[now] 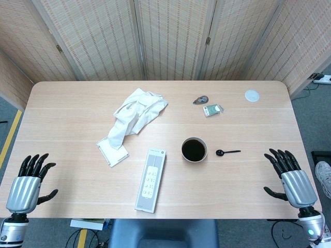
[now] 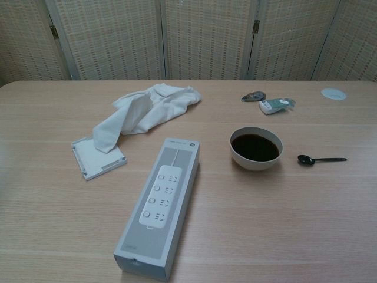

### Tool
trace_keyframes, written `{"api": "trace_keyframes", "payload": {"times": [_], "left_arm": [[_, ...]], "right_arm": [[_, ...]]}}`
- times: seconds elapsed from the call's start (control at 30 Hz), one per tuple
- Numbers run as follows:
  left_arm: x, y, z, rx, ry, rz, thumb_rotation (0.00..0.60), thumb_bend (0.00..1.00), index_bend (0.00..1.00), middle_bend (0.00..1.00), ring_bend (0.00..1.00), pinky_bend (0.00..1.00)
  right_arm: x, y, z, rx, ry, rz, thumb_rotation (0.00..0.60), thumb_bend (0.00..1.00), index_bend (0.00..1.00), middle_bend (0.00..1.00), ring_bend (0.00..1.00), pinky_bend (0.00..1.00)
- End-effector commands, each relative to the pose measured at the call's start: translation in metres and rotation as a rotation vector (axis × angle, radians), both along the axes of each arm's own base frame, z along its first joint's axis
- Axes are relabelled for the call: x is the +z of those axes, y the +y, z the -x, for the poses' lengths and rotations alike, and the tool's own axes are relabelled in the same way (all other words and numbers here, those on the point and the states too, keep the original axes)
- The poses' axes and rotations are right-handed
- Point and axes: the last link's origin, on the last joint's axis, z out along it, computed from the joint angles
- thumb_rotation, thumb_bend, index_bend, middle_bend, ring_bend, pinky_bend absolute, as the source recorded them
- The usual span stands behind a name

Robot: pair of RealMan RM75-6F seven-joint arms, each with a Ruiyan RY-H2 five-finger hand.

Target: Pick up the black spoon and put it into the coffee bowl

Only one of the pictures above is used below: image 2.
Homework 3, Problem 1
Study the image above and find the black plastic spoon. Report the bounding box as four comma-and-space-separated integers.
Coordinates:
297, 154, 348, 167

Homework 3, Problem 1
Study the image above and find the white bowl of coffee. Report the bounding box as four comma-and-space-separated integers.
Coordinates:
229, 127, 284, 172

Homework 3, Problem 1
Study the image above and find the white crumpled cloth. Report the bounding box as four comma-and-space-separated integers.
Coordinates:
92, 83, 203, 154

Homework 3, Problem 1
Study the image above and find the grey power strip box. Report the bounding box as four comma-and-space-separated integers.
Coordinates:
113, 137, 201, 281

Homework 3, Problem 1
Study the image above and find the dark clear correction tape dispenser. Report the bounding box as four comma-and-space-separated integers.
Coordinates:
240, 91, 267, 103

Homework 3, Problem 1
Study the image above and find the green white packaged correction tape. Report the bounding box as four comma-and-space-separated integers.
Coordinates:
259, 97, 296, 116

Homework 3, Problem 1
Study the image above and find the white square plastic lid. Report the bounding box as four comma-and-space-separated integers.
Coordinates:
71, 134, 128, 182

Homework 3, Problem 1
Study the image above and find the woven folding screen panel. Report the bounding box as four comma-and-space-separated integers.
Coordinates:
45, 0, 166, 81
243, 0, 343, 81
0, 0, 69, 87
160, 0, 257, 81
311, 0, 377, 82

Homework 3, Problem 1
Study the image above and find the round grey table grommet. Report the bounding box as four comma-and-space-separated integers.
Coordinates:
320, 87, 347, 100

